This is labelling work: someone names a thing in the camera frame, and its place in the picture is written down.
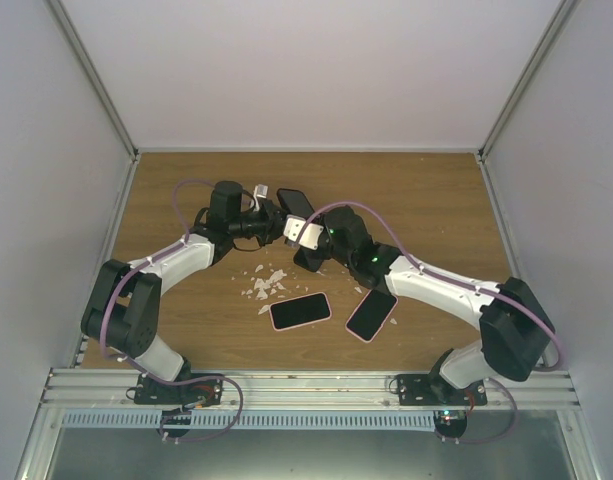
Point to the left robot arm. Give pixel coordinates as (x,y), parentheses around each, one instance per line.
(122,313)

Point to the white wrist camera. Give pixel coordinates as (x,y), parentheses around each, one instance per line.
(260,193)
(298,233)

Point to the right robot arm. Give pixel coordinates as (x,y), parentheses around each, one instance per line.
(514,328)

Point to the black phone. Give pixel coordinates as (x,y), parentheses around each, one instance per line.
(295,202)

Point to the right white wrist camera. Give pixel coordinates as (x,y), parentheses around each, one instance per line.
(298,233)

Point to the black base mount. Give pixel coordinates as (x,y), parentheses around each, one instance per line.
(418,390)
(203,391)

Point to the pink case phone left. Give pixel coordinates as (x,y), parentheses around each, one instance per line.
(300,311)

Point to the white debris pile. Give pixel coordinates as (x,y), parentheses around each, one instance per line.
(261,285)

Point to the grey slotted cable duct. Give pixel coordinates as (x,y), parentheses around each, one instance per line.
(260,419)

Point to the pink case phone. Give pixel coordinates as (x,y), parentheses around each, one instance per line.
(300,311)
(369,316)

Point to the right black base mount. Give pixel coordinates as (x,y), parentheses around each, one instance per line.
(418,390)

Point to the aluminium front rail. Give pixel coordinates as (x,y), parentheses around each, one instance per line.
(295,390)

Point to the black phone face down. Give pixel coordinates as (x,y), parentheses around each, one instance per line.
(308,261)

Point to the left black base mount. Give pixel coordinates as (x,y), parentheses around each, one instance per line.
(203,391)

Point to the pink case phone right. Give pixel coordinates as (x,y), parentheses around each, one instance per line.
(369,316)

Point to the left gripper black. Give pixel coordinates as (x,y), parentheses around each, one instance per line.
(274,222)

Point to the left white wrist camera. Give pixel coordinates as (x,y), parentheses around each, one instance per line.
(260,193)

